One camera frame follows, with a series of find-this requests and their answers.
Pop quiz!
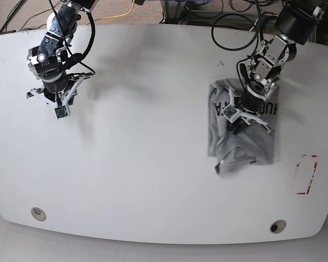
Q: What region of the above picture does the aluminium frame rail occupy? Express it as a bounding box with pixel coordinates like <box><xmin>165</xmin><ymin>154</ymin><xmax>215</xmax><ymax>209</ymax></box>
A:
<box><xmin>160</xmin><ymin>1</ymin><xmax>322</xmax><ymax>45</ymax></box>

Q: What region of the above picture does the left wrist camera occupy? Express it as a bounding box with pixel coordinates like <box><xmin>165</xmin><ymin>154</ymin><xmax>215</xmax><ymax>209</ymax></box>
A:
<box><xmin>222</xmin><ymin>104</ymin><xmax>240</xmax><ymax>123</ymax></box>

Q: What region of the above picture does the yellow cable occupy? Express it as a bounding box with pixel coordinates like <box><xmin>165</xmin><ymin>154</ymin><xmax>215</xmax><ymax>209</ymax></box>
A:
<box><xmin>94</xmin><ymin>0</ymin><xmax>134</xmax><ymax>22</ymax></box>

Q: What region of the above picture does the grey t-shirt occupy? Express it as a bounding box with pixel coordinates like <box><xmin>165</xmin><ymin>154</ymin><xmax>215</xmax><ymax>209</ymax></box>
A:
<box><xmin>207</xmin><ymin>78</ymin><xmax>278</xmax><ymax>176</ymax></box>

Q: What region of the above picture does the table cable grommet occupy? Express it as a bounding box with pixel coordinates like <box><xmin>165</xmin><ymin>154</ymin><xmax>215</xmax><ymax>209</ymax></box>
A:
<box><xmin>31</xmin><ymin>207</ymin><xmax>46</xmax><ymax>222</ymax></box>
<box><xmin>270</xmin><ymin>220</ymin><xmax>286</xmax><ymax>234</ymax></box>

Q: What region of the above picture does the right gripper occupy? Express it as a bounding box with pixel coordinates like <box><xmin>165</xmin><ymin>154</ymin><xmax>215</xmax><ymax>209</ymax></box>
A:
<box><xmin>26</xmin><ymin>73</ymin><xmax>94</xmax><ymax>108</ymax></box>

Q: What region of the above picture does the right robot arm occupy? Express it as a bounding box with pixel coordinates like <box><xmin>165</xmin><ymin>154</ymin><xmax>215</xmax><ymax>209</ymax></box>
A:
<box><xmin>27</xmin><ymin>1</ymin><xmax>97</xmax><ymax>109</ymax></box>

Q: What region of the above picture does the left table cable grommet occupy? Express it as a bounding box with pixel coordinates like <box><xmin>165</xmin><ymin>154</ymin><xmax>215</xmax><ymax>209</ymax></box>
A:
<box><xmin>31</xmin><ymin>207</ymin><xmax>46</xmax><ymax>222</ymax></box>

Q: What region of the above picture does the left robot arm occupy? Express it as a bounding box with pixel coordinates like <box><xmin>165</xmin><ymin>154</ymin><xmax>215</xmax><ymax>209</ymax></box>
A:
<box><xmin>221</xmin><ymin>1</ymin><xmax>328</xmax><ymax>134</ymax></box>

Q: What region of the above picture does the right table cable grommet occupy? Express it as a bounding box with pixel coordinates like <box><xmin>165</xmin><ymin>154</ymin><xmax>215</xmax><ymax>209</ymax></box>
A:
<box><xmin>270</xmin><ymin>220</ymin><xmax>286</xmax><ymax>234</ymax></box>

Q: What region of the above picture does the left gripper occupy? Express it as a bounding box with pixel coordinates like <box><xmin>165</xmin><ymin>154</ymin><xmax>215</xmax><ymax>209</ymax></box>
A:
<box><xmin>227</xmin><ymin>88</ymin><xmax>271</xmax><ymax>134</ymax></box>

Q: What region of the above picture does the red tape rectangle marking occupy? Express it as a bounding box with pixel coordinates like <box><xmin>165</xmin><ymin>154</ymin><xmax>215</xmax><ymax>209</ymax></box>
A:
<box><xmin>293</xmin><ymin>154</ymin><xmax>318</xmax><ymax>195</ymax></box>

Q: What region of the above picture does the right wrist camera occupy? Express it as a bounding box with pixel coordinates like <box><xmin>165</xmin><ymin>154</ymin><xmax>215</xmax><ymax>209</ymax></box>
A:
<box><xmin>54</xmin><ymin>105</ymin><xmax>70</xmax><ymax>120</ymax></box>

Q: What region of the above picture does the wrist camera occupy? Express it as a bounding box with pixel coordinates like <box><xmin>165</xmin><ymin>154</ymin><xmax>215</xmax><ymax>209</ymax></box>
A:
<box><xmin>222</xmin><ymin>104</ymin><xmax>240</xmax><ymax>123</ymax></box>
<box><xmin>54</xmin><ymin>105</ymin><xmax>70</xmax><ymax>120</ymax></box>

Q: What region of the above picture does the black floor cable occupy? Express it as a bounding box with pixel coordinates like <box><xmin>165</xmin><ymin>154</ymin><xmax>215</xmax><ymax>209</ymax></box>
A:
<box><xmin>0</xmin><ymin>0</ymin><xmax>63</xmax><ymax>33</ymax></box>

